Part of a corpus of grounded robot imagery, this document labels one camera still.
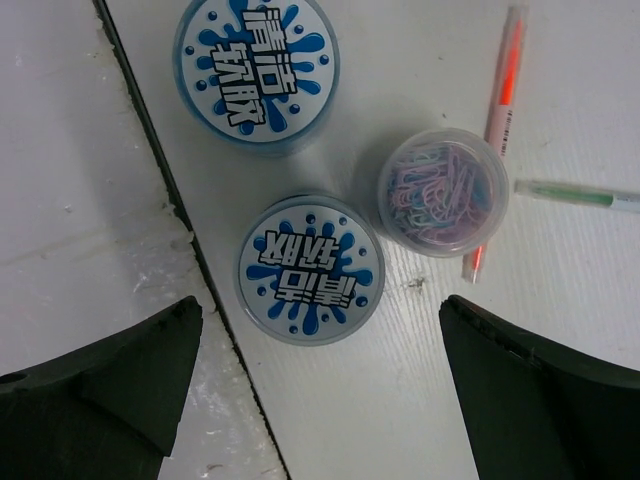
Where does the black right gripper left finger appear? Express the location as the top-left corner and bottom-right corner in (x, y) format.
(1, 296), (203, 479)

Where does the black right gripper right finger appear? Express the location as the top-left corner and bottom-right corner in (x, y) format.
(439, 295), (639, 479)

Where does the small blue slime jar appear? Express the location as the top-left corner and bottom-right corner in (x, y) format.
(234, 194), (385, 347)

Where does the orange highlighter pen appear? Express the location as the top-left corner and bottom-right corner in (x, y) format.
(460, 5), (529, 285)

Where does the large blue slime jar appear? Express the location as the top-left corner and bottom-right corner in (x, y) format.
(173, 0), (340, 156)

